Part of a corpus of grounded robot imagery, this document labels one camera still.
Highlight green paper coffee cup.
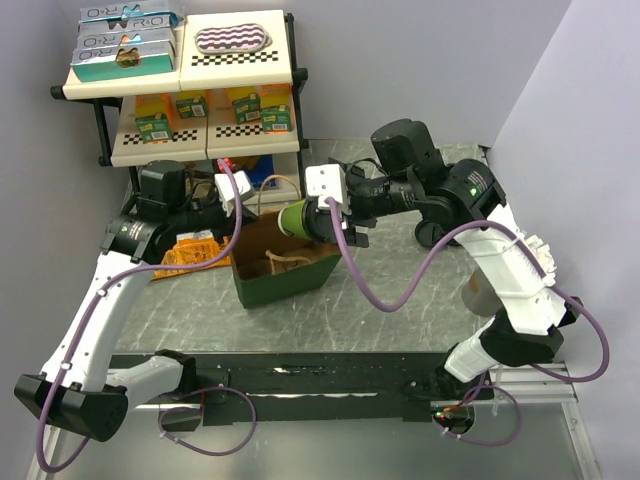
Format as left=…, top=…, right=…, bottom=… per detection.
left=277, top=200, right=311, bottom=240

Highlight brown paper bag with handles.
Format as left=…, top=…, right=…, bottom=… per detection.
left=230, top=205, right=341, bottom=309

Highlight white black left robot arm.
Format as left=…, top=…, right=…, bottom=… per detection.
left=14, top=159, right=255, bottom=442

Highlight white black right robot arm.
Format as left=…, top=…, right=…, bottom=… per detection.
left=294, top=118, right=581, bottom=399

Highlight orange snack bag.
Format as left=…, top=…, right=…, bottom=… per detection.
left=152, top=230, right=231, bottom=281

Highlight blue chip bag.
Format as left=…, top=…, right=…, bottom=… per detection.
left=233, top=154, right=275, bottom=189

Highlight green small box front-right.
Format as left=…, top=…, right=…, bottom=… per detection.
left=260, top=104, right=294, bottom=134

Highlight green small box right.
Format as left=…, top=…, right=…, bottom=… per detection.
left=231, top=93, right=261, bottom=125

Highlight green small box left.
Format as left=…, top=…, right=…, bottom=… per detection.
left=135, top=112, right=173, bottom=144

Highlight green small box centre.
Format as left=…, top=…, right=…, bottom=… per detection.
left=175, top=94, right=208, bottom=119

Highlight cream three-tier shelf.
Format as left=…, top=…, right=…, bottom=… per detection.
left=50, top=10, right=308, bottom=187

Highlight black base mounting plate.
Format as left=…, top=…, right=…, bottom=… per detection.
left=109, top=352, right=554, bottom=429

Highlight grey cup of straws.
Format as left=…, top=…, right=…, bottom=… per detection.
left=460, top=234, right=559, bottom=319

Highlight teal tissue box front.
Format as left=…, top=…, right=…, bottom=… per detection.
left=70, top=42, right=175, bottom=82

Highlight striped purple cloth pad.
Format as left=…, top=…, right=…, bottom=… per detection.
left=195, top=23, right=272, bottom=55

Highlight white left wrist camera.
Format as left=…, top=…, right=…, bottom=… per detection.
left=214, top=170, right=256, bottom=217

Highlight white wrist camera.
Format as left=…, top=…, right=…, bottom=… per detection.
left=304, top=163, right=351, bottom=215
left=214, top=170, right=256, bottom=217

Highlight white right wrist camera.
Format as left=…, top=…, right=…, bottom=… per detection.
left=304, top=163, right=351, bottom=215

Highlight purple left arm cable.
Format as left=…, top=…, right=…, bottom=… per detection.
left=35, top=158, right=245, bottom=474

